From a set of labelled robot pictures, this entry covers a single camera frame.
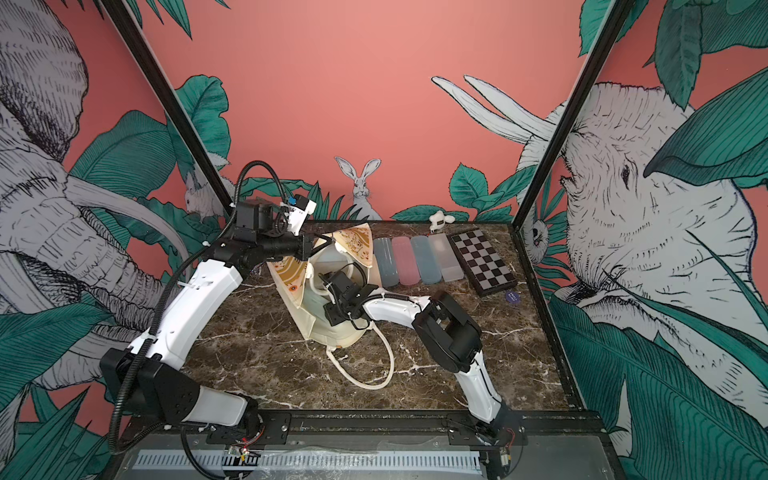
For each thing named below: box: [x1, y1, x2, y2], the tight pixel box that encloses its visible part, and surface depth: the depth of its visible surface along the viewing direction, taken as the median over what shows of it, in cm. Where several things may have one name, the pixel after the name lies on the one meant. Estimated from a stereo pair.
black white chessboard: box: [446, 228, 518, 297], surface depth 108 cm
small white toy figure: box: [429, 210, 455, 234], surface depth 120 cm
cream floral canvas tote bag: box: [266, 223, 395, 391], surface depth 83 cm
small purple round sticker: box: [505, 291, 520, 304], surface depth 101 cm
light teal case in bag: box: [374, 237, 400, 288], surface depth 109 cm
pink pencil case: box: [391, 236, 420, 286], surface depth 109 cm
